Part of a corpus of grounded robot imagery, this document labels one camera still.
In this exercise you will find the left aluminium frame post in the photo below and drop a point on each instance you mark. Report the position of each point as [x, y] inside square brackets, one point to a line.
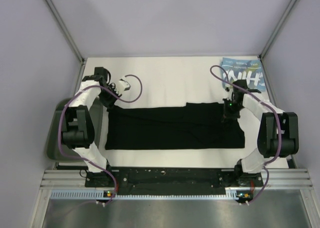
[64, 30]

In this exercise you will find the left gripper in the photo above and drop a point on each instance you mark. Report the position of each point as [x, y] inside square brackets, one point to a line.
[110, 103]

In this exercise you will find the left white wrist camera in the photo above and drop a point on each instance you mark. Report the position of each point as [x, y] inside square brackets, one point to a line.
[122, 85]

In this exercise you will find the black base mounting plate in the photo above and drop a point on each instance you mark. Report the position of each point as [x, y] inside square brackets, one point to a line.
[172, 181]

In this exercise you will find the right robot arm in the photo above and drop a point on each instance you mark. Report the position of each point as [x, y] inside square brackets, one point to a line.
[278, 135]

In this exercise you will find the black t-shirt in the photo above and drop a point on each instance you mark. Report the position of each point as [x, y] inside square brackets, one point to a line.
[193, 126]

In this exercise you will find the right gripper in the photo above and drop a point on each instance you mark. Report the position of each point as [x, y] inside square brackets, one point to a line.
[228, 116]

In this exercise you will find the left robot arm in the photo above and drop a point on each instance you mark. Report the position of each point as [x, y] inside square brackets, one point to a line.
[77, 131]

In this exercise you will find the right aluminium frame post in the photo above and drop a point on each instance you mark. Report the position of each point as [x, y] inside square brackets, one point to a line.
[278, 28]

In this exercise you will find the aluminium frame post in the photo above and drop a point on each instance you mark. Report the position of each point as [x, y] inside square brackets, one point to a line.
[278, 28]
[64, 30]

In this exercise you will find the light blue slotted cable duct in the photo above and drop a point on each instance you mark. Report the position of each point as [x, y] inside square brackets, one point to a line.
[106, 195]

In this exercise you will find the dark green plastic bin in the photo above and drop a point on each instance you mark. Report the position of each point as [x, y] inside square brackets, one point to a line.
[51, 145]

